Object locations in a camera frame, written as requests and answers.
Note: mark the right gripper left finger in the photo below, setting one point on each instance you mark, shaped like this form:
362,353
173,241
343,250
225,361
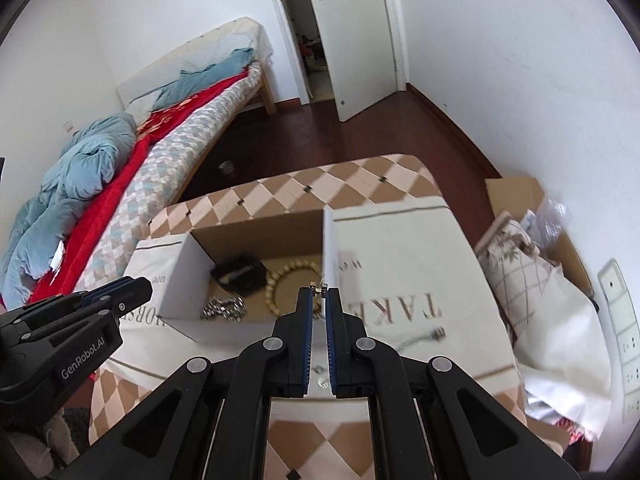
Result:
208,420

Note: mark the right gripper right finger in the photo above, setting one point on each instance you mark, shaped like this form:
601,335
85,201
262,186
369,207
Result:
430,420

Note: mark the white cardboard box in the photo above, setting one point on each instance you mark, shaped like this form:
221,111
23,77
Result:
298,249

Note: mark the black smart band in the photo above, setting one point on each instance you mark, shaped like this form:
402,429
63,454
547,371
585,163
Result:
242,275

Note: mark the red blanket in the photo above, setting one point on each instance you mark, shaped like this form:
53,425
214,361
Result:
172,141

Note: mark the white small box on bed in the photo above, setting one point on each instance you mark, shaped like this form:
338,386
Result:
57,257

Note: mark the diamond pattern table cloth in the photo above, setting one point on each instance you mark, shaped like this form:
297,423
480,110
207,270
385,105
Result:
404,267

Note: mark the light blue duvet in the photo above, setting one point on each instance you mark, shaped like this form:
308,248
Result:
86,165

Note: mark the bed with patterned mattress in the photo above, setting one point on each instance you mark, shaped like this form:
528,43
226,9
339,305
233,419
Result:
196,54

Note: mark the white cloth bag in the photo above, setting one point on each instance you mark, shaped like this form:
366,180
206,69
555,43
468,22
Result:
563,360

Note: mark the patterned fabric bag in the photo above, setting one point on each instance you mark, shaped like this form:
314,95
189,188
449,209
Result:
514,269

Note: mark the white power strip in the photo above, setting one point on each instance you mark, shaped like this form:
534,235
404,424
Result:
626,329

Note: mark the clear plastic bag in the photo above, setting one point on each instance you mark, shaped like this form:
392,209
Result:
545,224

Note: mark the flat brown cardboard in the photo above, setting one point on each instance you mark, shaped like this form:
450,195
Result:
516,195

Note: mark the white pillow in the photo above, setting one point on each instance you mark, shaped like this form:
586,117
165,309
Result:
141,108

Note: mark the blue pillow blanket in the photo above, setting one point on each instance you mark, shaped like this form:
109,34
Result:
189,83

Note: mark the white door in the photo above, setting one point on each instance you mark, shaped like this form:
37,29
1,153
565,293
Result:
358,45

